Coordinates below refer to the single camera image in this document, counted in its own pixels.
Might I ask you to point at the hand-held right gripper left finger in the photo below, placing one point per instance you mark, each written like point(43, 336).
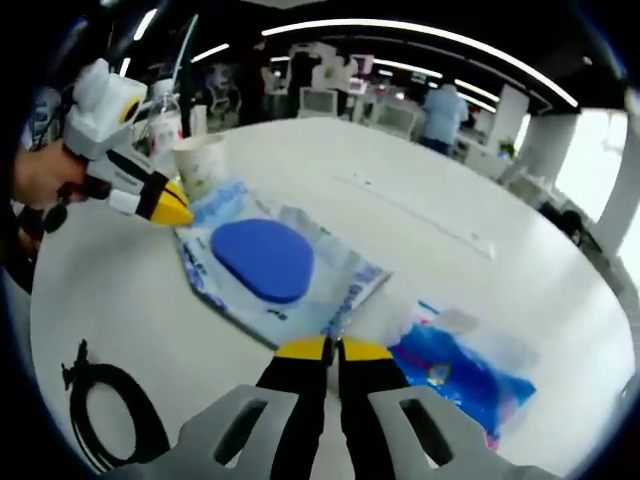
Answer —
point(295, 430)

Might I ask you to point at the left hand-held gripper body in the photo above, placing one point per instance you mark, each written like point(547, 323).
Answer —
point(100, 115)

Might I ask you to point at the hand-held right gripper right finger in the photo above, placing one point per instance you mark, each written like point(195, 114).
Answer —
point(370, 430)

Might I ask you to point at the white paper cup item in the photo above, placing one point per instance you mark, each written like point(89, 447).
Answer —
point(200, 165)

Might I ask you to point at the clear plastic bottle item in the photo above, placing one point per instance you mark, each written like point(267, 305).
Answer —
point(165, 125)

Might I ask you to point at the wet wipes packet blue lid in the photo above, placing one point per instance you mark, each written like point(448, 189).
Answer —
point(262, 260)

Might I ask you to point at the blue tissue packet item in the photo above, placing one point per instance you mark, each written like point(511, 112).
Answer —
point(460, 370)

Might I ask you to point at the person's left hand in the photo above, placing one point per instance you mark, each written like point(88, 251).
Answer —
point(47, 175)

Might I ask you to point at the person's own torso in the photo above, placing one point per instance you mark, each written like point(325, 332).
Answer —
point(20, 250)

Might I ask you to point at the white office chair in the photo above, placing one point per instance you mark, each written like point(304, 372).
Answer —
point(395, 122)
point(317, 102)

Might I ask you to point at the long ceiling light strip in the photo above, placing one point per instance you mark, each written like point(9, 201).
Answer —
point(400, 23)

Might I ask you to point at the green potted plant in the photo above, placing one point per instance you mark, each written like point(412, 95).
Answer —
point(507, 148)

